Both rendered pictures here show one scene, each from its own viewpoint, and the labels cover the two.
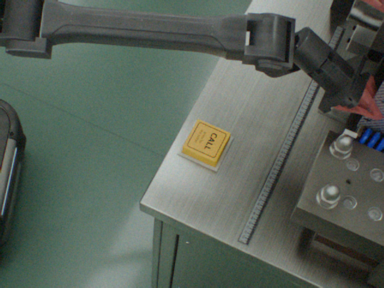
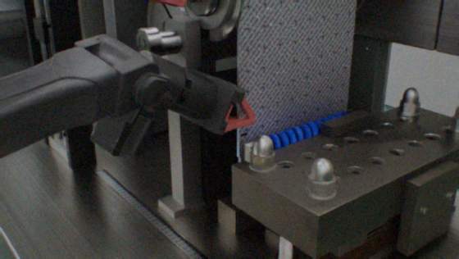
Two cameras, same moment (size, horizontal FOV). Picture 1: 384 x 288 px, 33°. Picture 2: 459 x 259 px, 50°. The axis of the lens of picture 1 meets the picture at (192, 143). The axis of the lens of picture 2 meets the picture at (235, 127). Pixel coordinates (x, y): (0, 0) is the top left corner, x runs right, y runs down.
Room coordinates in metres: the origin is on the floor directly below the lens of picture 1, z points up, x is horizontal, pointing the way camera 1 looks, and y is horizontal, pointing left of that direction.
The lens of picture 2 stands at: (0.24, 0.26, 1.33)
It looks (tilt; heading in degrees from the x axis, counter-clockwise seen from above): 22 degrees down; 304
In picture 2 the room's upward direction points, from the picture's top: straight up
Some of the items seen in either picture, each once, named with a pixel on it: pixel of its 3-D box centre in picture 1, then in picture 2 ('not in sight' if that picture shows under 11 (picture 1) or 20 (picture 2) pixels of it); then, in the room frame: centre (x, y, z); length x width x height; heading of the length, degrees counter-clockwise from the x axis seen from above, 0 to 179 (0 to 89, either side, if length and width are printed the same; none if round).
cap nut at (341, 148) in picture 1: (343, 144); (263, 151); (0.54, -0.25, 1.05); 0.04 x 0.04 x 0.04
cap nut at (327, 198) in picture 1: (330, 193); (321, 175); (0.45, -0.23, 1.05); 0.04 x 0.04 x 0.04
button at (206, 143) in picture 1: (206, 143); not in sight; (0.58, -0.03, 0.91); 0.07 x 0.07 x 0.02; 72
